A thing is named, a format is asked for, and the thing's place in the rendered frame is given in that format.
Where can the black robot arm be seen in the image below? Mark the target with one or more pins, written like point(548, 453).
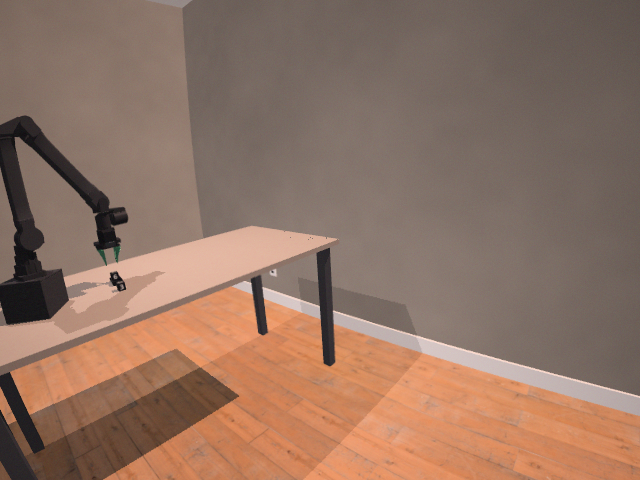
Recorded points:
point(28, 237)

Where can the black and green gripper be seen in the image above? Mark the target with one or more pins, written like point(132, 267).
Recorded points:
point(100, 248)

